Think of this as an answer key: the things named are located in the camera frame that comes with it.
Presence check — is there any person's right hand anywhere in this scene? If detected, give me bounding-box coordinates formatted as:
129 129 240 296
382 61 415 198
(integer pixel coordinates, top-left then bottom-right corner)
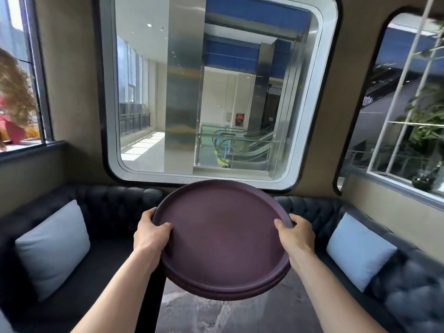
274 213 316 266

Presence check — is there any person's left hand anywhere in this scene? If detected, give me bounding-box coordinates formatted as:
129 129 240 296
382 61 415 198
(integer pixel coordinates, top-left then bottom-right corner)
133 207 174 265

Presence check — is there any person's right forearm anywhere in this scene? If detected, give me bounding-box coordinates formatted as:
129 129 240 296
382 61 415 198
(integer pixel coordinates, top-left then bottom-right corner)
290 249 388 333

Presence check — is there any person's left forearm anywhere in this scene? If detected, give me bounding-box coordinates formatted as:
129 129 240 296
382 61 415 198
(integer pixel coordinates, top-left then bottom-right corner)
71 251 163 333

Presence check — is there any dark tufted sofa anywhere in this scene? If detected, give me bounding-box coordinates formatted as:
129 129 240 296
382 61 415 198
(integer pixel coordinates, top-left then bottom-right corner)
0 184 167 333
274 196 444 333

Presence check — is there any light blue cushion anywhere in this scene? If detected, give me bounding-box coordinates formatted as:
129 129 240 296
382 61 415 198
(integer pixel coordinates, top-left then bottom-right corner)
326 212 398 293
15 200 91 302

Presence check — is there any escalator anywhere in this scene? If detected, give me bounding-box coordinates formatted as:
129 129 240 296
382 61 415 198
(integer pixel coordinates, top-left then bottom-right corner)
212 124 275 169

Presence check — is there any glass balustrade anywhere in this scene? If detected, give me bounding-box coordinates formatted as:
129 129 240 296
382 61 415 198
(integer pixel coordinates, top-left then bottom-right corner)
194 124 274 172

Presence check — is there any dark balcony railing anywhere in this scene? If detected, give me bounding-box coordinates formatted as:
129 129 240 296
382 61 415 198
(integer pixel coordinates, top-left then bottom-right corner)
120 112 152 136

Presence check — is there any dark plant pot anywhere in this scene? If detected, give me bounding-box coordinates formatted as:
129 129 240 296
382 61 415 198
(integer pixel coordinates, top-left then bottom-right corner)
412 162 435 191

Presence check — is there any green leafy plant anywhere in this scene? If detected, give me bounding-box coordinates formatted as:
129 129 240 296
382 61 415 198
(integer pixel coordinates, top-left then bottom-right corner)
395 22 444 163

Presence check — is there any golden dried plant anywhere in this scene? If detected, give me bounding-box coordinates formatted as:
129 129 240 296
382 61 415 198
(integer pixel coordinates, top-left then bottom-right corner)
0 48 37 129

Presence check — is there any rounded silver window frame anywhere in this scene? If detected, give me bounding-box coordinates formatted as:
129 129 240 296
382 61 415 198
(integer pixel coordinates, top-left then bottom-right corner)
93 0 343 192

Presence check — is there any dark straight window frame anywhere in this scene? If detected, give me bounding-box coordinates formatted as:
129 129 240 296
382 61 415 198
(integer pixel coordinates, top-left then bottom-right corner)
0 0 66 161

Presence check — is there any white lattice frame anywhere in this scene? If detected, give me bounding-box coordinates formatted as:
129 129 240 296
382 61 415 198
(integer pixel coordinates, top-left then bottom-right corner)
367 0 444 191

